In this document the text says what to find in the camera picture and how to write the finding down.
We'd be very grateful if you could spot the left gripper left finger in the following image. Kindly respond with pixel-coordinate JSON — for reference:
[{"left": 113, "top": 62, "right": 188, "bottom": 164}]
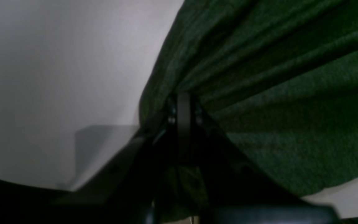
[{"left": 0, "top": 95, "right": 179, "bottom": 224}]

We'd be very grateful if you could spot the dark green t-shirt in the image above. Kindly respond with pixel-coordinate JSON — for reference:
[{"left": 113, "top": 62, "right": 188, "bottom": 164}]
[{"left": 139, "top": 0, "right": 358, "bottom": 218}]

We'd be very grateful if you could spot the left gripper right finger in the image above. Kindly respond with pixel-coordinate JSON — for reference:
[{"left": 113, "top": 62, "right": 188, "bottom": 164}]
[{"left": 178, "top": 93, "right": 340, "bottom": 224}]

